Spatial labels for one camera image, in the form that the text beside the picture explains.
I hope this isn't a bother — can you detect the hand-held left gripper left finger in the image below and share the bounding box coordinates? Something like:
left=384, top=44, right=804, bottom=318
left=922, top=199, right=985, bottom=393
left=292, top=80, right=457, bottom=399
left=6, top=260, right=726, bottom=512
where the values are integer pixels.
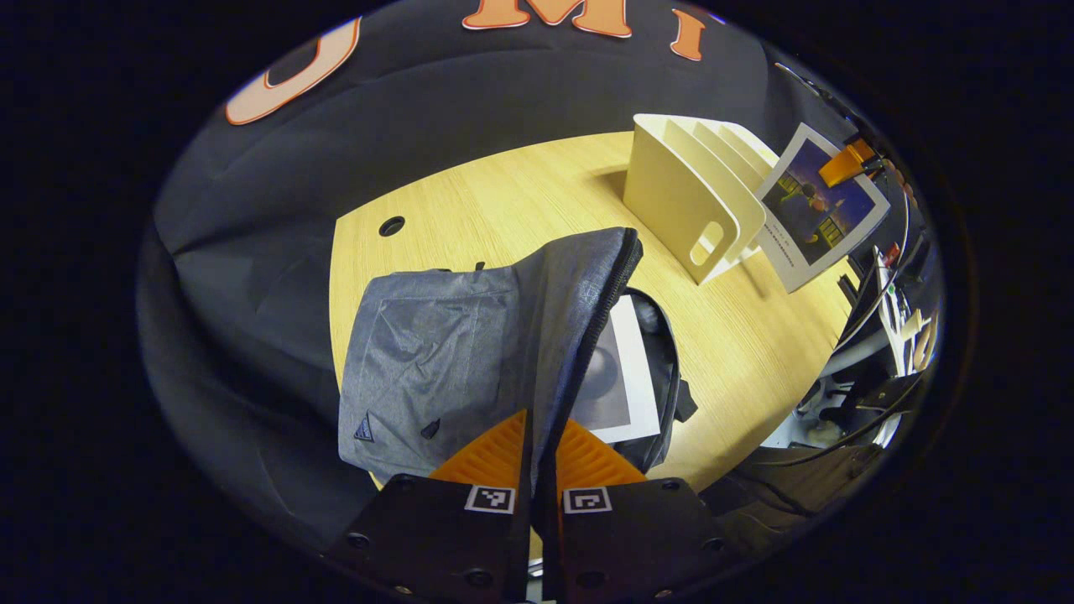
left=326, top=409, right=534, bottom=604

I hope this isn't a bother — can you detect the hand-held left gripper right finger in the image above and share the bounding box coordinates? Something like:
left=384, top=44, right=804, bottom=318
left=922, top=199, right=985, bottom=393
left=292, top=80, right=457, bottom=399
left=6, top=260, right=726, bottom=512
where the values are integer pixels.
left=537, top=419, right=733, bottom=603

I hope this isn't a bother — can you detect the book with blue cover picture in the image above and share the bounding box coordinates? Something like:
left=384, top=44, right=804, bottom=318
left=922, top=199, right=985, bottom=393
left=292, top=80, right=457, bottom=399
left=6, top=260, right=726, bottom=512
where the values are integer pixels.
left=753, top=123, right=892, bottom=294

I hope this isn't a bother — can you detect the book with grey cover picture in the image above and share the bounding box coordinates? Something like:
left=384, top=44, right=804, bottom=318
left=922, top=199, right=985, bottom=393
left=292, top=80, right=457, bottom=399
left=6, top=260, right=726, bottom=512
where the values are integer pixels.
left=571, top=294, right=662, bottom=444

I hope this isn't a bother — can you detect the white plastic bookshelf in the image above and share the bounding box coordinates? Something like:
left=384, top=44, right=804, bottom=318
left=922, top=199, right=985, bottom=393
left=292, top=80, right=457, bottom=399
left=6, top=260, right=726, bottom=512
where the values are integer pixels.
left=623, top=113, right=783, bottom=286

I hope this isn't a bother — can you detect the grey schoolbag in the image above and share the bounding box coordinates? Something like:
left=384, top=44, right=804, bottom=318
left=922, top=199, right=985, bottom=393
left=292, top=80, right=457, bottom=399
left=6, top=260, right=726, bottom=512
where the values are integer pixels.
left=337, top=226, right=699, bottom=487

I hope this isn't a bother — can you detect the white power strip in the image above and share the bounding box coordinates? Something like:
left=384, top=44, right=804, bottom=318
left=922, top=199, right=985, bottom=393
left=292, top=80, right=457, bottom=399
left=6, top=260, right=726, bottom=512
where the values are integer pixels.
left=873, top=243, right=917, bottom=370

